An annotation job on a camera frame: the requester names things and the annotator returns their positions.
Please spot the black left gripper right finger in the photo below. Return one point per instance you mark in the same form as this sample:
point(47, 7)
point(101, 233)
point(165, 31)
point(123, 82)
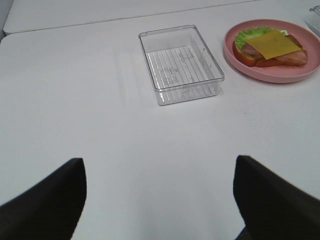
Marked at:
point(271, 207)

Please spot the green lettuce leaf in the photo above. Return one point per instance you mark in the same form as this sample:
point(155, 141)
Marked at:
point(242, 36)

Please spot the pink round plate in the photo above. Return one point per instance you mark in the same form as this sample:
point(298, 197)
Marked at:
point(276, 74)

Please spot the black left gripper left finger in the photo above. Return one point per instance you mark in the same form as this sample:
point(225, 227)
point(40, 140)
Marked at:
point(51, 209)

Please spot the pink bacon strip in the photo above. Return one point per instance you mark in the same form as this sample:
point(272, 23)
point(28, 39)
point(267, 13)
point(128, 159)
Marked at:
point(298, 58)

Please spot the bread slice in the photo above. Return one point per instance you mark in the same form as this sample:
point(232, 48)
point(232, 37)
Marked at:
point(250, 61)

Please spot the clear left plastic tray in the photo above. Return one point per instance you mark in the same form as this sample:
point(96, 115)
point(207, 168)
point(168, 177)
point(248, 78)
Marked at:
point(180, 64)

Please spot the yellow cheese slice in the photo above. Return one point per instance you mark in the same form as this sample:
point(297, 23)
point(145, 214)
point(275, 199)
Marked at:
point(273, 44)

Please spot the clear plastic tray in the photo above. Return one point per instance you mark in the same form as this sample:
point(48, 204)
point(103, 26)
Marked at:
point(180, 64)
point(313, 19)

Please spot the clear right plastic tray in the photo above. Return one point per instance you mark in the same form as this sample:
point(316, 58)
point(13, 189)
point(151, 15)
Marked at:
point(313, 19)

